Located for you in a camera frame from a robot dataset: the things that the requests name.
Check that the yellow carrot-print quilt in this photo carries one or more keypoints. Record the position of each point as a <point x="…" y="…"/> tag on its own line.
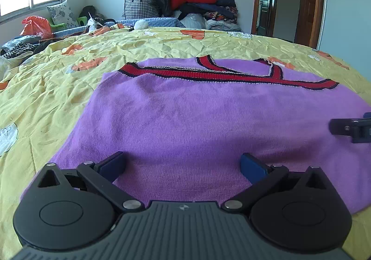
<point x="42" y="99"/>

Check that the black white striped garment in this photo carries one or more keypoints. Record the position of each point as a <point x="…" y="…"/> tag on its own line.
<point x="19" y="45"/>

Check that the white plush ball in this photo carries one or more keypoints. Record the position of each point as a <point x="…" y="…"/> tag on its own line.
<point x="141" y="24"/>

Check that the checkered houndstooth bag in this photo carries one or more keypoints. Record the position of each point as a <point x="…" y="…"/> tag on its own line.
<point x="140" y="9"/>

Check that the blue quilted bedding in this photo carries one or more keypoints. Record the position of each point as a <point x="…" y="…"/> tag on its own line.
<point x="152" y="22"/>

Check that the wooden door frame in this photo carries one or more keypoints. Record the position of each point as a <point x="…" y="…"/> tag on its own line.
<point x="304" y="1"/>

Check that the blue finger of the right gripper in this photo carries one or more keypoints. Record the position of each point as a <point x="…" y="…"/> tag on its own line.
<point x="357" y="129"/>

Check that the purple sweater with red trim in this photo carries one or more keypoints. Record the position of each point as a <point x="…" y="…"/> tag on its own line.
<point x="183" y="125"/>

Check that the floral cushion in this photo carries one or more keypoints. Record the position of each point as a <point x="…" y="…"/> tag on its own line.
<point x="62" y="14"/>

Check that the green plastic chair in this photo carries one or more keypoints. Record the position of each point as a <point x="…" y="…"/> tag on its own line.
<point x="82" y="21"/>

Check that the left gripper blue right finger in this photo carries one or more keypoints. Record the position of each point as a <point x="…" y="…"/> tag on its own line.
<point x="253" y="169"/>

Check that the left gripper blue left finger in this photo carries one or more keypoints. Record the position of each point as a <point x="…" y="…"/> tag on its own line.
<point x="112" y="167"/>

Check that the orange plastic bag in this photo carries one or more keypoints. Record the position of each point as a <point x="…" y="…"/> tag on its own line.
<point x="36" y="26"/>

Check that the white wardrobe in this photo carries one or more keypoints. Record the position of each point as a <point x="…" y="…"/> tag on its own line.
<point x="345" y="33"/>

